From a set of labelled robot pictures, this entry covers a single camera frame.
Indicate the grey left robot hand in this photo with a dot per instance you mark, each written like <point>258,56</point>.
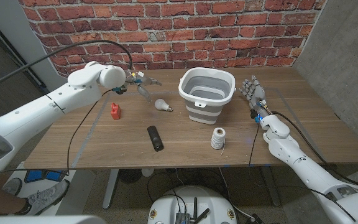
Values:
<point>137,80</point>

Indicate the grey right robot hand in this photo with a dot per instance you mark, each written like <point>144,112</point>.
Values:
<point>256,91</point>

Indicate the white light bulb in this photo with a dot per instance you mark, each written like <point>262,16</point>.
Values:
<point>160,104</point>

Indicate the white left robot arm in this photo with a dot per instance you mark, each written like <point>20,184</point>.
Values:
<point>42,109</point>

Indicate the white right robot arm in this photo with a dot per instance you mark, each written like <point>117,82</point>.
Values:
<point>291,149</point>

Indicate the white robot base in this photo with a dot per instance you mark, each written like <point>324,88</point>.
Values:
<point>204,199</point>

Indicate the white grey collapsible bucket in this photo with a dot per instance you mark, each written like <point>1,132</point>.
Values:
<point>204,110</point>

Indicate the white thread spool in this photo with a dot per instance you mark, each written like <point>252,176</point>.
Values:
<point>217,138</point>

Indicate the small red plastic block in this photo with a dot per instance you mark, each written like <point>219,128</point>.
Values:
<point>115,112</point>

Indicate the black cylinder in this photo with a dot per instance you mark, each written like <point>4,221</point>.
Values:
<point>155,138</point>

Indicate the grey tape strip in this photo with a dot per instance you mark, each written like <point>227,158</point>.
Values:
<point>89,133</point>

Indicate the red brick print backdrop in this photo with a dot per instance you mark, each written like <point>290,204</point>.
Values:
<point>197,31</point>

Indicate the grey table leg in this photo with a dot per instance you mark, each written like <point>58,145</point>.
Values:
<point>270,186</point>

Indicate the white table leg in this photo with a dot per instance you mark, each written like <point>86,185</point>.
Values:
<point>110,189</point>

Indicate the black antenna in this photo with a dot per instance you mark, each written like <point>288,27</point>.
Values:
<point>195,207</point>
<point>204,215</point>

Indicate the blue floor object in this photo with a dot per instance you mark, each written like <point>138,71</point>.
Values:
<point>34,175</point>

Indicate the grey electronics box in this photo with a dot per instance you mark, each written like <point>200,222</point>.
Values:
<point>182,218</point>

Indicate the grey sneaker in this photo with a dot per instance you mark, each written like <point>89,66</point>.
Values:
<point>12,186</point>
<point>48,196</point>

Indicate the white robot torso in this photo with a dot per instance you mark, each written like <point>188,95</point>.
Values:
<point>42,220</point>

